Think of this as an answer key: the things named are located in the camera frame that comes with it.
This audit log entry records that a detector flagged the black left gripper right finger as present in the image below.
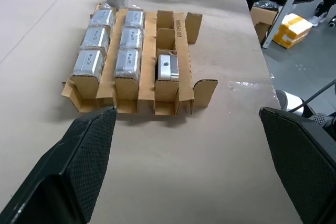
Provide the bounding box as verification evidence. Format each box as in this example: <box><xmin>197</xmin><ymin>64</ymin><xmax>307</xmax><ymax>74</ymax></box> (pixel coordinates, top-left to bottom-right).
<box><xmin>258</xmin><ymin>106</ymin><xmax>336</xmax><ymax>224</ymax></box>

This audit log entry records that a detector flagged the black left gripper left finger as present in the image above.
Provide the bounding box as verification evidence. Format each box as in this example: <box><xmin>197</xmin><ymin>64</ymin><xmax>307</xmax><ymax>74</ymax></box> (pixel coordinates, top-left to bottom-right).
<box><xmin>0</xmin><ymin>105</ymin><xmax>118</xmax><ymax>224</ymax></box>

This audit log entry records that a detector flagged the open brown cardboard box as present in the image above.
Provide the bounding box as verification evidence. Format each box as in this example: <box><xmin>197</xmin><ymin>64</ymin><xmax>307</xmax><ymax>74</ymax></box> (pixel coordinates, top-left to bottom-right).
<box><xmin>249</xmin><ymin>0</ymin><xmax>279</xmax><ymax>44</ymax></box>

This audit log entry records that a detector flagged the brown cardboard divider tray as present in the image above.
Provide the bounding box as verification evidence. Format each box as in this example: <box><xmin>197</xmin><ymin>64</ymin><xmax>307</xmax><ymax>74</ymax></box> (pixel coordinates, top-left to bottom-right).
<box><xmin>61</xmin><ymin>3</ymin><xmax>218</xmax><ymax>116</ymax></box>

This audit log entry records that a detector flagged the black vented robot housing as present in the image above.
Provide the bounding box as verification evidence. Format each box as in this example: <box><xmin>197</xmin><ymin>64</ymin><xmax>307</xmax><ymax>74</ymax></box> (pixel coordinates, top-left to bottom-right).
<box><xmin>308</xmin><ymin>113</ymin><xmax>336</xmax><ymax>133</ymax></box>

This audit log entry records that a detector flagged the silver robot body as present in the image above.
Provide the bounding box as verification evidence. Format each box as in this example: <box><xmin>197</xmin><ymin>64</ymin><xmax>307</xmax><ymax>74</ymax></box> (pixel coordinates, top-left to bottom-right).
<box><xmin>275</xmin><ymin>89</ymin><xmax>307</xmax><ymax>116</ymax></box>

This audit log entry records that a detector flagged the clear plastic wrap scrap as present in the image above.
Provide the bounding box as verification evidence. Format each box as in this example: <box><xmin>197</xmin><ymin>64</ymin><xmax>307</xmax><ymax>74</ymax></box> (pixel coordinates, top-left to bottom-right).
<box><xmin>227</xmin><ymin>80</ymin><xmax>267</xmax><ymax>92</ymax></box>

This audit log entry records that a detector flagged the yellow taped parcel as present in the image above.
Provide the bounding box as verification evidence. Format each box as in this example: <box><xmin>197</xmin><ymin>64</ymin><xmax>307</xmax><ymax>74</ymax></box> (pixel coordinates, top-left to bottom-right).
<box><xmin>272</xmin><ymin>13</ymin><xmax>313</xmax><ymax>49</ymax></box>

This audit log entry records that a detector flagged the person's black white sneaker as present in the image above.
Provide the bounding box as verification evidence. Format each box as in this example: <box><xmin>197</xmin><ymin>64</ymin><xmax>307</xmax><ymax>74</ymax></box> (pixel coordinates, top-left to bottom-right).
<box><xmin>311</xmin><ymin>3</ymin><xmax>329</xmax><ymax>27</ymax></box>

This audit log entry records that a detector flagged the plastic-bagged silver camera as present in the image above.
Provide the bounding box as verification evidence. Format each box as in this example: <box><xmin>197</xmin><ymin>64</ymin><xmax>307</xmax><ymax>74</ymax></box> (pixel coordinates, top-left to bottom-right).
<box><xmin>119</xmin><ymin>26</ymin><xmax>145</xmax><ymax>50</ymax></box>
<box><xmin>90</xmin><ymin>8</ymin><xmax>117</xmax><ymax>29</ymax></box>
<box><xmin>113</xmin><ymin>48</ymin><xmax>142</xmax><ymax>80</ymax></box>
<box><xmin>123</xmin><ymin>10</ymin><xmax>146</xmax><ymax>29</ymax></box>
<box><xmin>72</xmin><ymin>49</ymin><xmax>106</xmax><ymax>81</ymax></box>
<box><xmin>80</xmin><ymin>26</ymin><xmax>111</xmax><ymax>51</ymax></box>

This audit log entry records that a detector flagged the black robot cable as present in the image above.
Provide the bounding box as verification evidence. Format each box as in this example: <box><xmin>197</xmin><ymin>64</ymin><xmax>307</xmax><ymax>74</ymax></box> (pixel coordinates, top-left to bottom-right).
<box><xmin>295</xmin><ymin>78</ymin><xmax>336</xmax><ymax>113</ymax></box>

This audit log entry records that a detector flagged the grey metal frame leg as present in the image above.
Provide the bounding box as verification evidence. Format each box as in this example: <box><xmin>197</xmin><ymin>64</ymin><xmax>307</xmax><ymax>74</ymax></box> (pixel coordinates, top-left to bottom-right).
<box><xmin>260</xmin><ymin>0</ymin><xmax>312</xmax><ymax>49</ymax></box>

